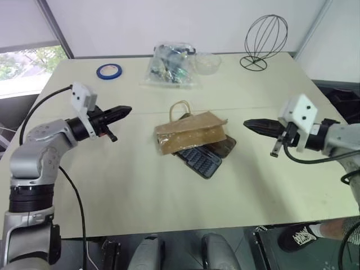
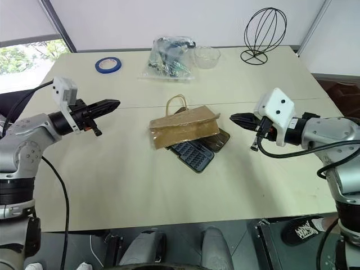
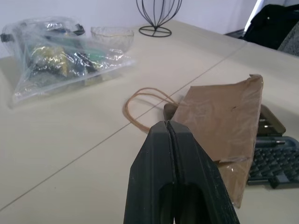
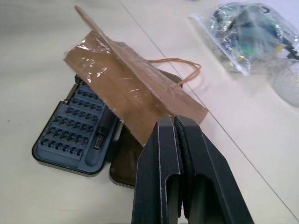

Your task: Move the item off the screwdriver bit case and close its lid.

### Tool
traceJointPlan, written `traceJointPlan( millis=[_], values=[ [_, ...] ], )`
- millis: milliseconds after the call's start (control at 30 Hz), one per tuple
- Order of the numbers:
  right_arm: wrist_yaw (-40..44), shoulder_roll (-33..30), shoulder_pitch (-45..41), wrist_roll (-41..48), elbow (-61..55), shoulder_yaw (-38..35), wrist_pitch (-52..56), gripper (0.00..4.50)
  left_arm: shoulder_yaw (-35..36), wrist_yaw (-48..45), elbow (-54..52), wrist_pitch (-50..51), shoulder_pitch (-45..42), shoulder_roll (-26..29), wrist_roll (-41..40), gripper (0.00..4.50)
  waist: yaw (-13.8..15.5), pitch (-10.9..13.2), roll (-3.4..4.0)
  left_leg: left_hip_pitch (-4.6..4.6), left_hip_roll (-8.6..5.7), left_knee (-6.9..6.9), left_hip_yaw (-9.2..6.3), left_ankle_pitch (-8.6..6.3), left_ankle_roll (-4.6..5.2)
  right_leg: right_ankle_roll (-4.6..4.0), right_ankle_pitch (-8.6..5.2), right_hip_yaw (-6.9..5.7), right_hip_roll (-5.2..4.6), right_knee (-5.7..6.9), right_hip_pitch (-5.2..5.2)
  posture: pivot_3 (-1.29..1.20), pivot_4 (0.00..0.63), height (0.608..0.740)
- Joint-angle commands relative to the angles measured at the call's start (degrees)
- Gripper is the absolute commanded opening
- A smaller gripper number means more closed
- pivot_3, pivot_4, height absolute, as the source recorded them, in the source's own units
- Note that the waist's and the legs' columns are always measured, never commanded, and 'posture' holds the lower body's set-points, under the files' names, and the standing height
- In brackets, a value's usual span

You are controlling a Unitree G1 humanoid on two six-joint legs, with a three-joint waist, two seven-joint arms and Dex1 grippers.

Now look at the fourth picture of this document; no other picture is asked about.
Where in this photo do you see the grey screwdriver handle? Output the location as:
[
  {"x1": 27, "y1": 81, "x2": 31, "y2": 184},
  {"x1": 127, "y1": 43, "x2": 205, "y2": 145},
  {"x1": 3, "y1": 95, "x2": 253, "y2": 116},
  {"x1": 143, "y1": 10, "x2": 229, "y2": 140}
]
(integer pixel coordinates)
[{"x1": 93, "y1": 107, "x2": 113, "y2": 149}]

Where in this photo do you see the brown paper bag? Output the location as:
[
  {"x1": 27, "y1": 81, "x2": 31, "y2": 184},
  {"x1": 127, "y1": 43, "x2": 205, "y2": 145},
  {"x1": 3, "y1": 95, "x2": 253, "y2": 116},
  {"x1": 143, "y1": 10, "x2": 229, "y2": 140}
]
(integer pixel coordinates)
[{"x1": 63, "y1": 5, "x2": 209, "y2": 148}]

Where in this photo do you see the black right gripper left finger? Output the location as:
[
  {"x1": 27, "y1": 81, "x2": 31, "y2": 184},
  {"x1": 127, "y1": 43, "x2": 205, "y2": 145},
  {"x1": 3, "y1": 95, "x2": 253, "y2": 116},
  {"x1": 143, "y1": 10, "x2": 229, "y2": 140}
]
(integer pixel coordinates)
[{"x1": 131, "y1": 114, "x2": 182, "y2": 224}]

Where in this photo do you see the screwdriver bit case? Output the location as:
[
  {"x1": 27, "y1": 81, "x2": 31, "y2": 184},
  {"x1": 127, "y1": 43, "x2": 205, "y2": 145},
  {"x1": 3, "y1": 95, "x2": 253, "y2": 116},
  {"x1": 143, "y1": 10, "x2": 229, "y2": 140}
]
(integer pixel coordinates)
[{"x1": 31, "y1": 68, "x2": 185, "y2": 189}]

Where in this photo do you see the brown paper cord loop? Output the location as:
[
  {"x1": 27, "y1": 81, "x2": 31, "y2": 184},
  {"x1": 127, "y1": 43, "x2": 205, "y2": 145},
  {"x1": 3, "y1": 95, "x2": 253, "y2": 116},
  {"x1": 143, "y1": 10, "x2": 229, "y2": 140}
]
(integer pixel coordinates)
[{"x1": 149, "y1": 58, "x2": 202, "y2": 89}]

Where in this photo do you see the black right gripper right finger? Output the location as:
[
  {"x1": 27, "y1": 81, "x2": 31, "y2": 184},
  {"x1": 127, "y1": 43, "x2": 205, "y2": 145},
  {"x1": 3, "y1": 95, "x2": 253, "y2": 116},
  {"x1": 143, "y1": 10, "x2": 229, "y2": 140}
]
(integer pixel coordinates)
[{"x1": 174, "y1": 115, "x2": 255, "y2": 224}]

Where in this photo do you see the clear round plastic container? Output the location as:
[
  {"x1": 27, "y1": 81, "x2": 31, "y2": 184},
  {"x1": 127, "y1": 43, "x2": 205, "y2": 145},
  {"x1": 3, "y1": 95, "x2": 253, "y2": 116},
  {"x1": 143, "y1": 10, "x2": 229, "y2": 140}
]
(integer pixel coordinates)
[{"x1": 271, "y1": 63, "x2": 299, "y2": 108}]

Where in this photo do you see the clear plastic bag with cables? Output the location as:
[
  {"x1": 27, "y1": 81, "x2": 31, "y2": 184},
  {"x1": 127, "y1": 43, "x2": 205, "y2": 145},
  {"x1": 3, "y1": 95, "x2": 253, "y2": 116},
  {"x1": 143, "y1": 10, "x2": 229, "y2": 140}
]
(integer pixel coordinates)
[{"x1": 187, "y1": 0, "x2": 299, "y2": 77}]

